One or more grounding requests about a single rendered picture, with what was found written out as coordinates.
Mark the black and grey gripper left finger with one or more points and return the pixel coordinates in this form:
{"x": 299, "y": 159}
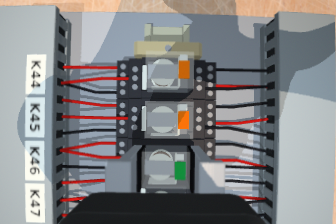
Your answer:
{"x": 125, "y": 174}

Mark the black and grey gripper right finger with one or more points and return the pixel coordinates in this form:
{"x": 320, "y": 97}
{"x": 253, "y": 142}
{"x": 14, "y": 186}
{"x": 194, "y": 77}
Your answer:
{"x": 206, "y": 175}

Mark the grey relay panel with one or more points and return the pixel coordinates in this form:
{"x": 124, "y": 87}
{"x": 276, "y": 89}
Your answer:
{"x": 289, "y": 67}

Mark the grey relay with green button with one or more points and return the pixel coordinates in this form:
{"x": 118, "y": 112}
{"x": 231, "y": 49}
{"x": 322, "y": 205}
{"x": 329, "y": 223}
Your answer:
{"x": 166, "y": 167}

